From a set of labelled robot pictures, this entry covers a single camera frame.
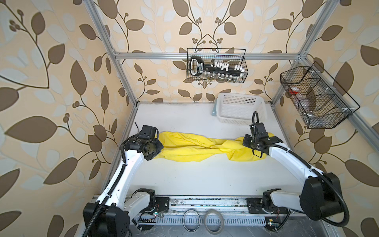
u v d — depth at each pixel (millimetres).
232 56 910
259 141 632
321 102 732
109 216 371
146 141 557
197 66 850
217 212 732
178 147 912
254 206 732
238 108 1185
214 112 1044
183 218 719
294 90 807
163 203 752
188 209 737
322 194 402
